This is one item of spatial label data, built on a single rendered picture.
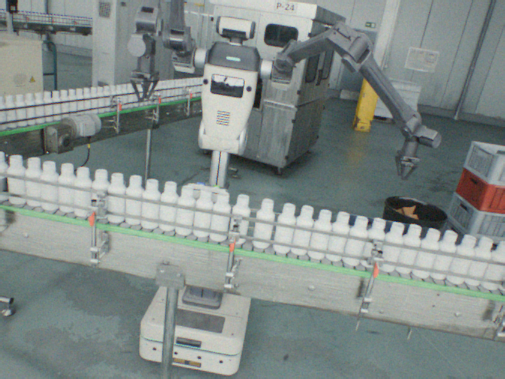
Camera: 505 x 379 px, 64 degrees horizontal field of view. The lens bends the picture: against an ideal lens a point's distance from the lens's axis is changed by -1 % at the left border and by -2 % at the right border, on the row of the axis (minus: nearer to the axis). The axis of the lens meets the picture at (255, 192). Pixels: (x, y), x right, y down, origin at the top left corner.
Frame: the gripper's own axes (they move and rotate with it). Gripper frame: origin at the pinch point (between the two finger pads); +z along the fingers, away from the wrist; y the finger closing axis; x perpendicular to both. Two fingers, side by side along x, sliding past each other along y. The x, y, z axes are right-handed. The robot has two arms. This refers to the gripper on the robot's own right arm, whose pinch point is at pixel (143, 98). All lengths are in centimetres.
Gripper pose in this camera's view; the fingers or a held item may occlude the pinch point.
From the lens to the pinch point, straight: 148.3
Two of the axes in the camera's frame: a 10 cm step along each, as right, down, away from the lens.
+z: -1.6, 9.1, 3.8
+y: -0.9, 3.6, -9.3
